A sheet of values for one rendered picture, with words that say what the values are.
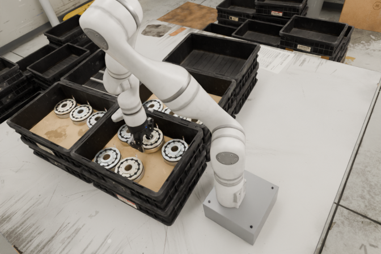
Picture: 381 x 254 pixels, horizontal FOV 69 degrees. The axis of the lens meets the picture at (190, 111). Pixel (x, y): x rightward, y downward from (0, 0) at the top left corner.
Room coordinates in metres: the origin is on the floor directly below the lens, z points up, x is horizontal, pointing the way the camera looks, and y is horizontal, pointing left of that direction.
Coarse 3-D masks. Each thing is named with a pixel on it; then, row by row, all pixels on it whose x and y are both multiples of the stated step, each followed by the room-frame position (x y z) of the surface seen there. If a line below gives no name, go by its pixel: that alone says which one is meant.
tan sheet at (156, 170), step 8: (112, 144) 0.76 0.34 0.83; (120, 144) 0.76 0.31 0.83; (120, 152) 0.71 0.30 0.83; (128, 152) 0.71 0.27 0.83; (136, 152) 0.70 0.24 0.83; (160, 152) 0.68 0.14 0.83; (144, 160) 0.65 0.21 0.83; (152, 160) 0.65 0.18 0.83; (160, 160) 0.64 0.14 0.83; (152, 168) 0.61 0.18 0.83; (160, 168) 0.60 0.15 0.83; (168, 168) 0.60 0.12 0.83; (144, 176) 0.58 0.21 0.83; (152, 176) 0.57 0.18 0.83; (160, 176) 0.57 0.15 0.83; (144, 184) 0.55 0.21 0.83; (152, 184) 0.54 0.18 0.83; (160, 184) 0.54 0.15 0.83
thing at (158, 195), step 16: (112, 112) 0.84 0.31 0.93; (96, 128) 0.77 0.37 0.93; (192, 128) 0.68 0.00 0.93; (80, 144) 0.70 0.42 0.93; (192, 144) 0.61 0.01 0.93; (80, 160) 0.63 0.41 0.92; (112, 176) 0.54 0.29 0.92; (176, 176) 0.51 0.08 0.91; (144, 192) 0.46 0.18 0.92; (160, 192) 0.45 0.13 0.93
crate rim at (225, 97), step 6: (192, 72) 1.02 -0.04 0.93; (198, 72) 1.01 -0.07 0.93; (222, 78) 0.94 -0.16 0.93; (228, 78) 0.93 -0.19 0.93; (234, 84) 0.88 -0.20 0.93; (228, 90) 0.85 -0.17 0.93; (222, 96) 0.82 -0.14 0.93; (228, 96) 0.84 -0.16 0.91; (222, 102) 0.79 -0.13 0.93; (144, 108) 0.83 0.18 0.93; (162, 114) 0.78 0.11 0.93; (168, 114) 0.78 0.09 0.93; (180, 120) 0.73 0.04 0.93; (186, 120) 0.73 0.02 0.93; (198, 126) 0.68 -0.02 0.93; (204, 126) 0.68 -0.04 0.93
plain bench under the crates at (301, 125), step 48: (144, 48) 1.70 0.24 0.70; (288, 96) 0.99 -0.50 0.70; (336, 96) 0.93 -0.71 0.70; (0, 144) 1.01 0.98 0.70; (288, 144) 0.70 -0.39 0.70; (336, 144) 0.66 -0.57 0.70; (0, 192) 0.72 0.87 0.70; (48, 192) 0.68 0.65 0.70; (96, 192) 0.63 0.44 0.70; (192, 192) 0.56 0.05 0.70; (288, 192) 0.49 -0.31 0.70; (336, 192) 0.46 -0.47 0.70; (48, 240) 0.47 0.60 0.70; (96, 240) 0.44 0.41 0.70; (144, 240) 0.41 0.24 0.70; (192, 240) 0.38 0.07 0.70; (240, 240) 0.35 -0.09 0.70; (288, 240) 0.32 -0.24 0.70
